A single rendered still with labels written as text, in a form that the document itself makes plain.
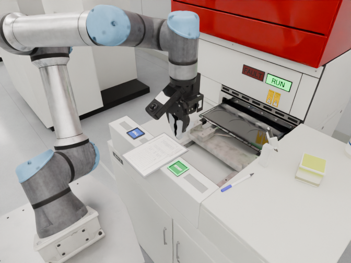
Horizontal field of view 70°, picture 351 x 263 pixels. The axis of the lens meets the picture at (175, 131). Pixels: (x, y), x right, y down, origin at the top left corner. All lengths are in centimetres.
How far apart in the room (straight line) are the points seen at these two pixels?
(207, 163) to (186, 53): 60
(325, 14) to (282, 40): 16
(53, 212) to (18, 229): 24
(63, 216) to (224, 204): 47
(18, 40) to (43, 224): 50
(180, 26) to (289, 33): 56
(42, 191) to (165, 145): 44
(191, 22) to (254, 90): 73
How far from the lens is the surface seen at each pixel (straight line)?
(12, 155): 278
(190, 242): 102
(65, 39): 66
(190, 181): 85
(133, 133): 104
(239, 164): 105
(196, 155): 114
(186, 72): 64
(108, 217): 96
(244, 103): 132
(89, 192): 105
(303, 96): 117
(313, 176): 91
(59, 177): 85
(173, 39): 62
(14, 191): 242
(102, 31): 55
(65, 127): 91
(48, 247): 85
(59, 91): 90
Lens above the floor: 160
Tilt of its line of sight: 38 degrees down
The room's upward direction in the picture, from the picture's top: straight up
